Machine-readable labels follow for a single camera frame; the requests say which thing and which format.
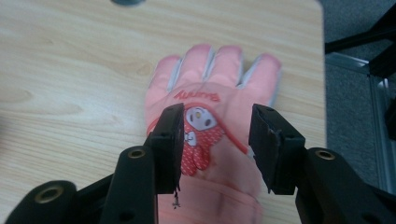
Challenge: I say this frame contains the pink ski glove cartoon print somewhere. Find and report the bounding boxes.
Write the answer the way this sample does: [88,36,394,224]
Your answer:
[143,43,283,224]

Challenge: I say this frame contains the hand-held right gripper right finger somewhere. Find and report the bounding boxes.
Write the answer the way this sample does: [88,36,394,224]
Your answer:
[247,103,307,196]

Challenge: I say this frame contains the grey round table grommet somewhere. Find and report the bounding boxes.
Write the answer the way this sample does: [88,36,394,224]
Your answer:
[110,0,147,7]

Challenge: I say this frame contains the black metal stand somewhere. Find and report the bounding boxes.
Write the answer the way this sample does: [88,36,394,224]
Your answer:
[324,3,396,142]

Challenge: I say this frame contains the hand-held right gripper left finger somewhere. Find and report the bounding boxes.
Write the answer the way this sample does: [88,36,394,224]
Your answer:
[144,103,186,195]

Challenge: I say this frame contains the aluminium floor rail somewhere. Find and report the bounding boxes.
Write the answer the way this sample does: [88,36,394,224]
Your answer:
[324,51,396,196]

